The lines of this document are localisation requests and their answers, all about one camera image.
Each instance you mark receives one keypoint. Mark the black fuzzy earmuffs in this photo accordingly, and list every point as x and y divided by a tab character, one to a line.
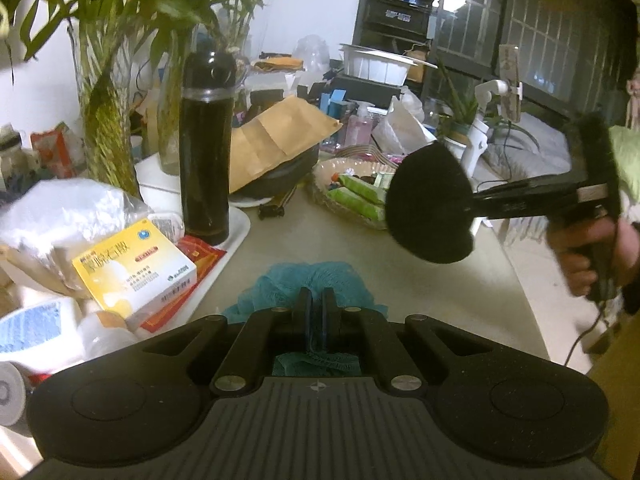
430	200

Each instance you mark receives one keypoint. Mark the light green cloth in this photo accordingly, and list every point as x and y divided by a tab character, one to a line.
627	160

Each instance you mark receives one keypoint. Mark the white phone gimbal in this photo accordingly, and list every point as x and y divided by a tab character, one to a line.
475	145

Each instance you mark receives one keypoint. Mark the white lotion bottle blue label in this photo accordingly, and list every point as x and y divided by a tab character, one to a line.
35	330

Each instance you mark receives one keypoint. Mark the yellow medicine box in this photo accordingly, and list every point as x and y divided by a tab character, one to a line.
135	275

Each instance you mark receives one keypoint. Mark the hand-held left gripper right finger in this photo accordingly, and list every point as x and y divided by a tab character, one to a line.
350	325

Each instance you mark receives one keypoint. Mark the white crumpled paper bag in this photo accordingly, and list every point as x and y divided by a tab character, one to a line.
402	127

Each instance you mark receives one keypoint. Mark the yellow-brown cloth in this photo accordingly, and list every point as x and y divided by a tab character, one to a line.
277	63

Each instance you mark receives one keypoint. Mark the red white snack packet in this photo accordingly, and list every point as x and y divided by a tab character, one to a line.
55	150

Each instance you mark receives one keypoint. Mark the window grille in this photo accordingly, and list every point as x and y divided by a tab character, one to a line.
550	35

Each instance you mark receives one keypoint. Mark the brown paper envelope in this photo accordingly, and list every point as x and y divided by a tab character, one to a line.
280	140

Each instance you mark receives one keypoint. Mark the pink soap pump bottle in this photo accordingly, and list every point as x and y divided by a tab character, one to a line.
360	127

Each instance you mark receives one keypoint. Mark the potted aloe plant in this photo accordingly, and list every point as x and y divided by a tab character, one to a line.
457	142

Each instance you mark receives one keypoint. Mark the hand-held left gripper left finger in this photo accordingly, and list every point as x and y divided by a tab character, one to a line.
280	325

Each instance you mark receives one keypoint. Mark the white round jar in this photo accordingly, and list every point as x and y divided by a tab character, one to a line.
107	335

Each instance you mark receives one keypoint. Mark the white takeaway container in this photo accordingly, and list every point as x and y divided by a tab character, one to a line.
380	65

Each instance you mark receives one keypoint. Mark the black thermos bottle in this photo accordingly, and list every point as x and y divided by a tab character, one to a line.
206	160

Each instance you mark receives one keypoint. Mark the black clip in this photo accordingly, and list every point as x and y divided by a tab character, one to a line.
272	208

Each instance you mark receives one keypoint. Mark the blue product box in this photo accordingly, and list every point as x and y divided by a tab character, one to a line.
336	102

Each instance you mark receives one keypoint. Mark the green wipes pack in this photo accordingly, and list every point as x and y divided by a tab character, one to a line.
357	192

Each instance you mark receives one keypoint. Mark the clear plastic bag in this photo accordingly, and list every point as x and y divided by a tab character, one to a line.
60	220
311	50

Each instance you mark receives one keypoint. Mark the teal bath pouf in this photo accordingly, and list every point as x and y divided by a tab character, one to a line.
280	280

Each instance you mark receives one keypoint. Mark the glass dish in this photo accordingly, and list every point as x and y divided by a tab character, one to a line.
325	195

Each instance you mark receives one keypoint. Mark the black electronics box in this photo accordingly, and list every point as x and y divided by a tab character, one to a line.
365	87

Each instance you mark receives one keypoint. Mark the black zip case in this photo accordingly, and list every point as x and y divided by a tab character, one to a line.
285	177

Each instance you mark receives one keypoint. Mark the lucky bamboo in glass vase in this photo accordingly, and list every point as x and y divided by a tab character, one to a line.
169	125
105	135

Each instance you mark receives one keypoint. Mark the person's right hand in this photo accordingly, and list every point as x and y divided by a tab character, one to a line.
570	260

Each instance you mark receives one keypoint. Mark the black shelf unit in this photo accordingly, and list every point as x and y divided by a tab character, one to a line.
395	12

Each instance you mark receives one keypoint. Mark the white tray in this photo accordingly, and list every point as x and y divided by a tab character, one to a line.
237	225

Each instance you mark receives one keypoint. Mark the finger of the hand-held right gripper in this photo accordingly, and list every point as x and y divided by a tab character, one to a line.
530	190
535	208

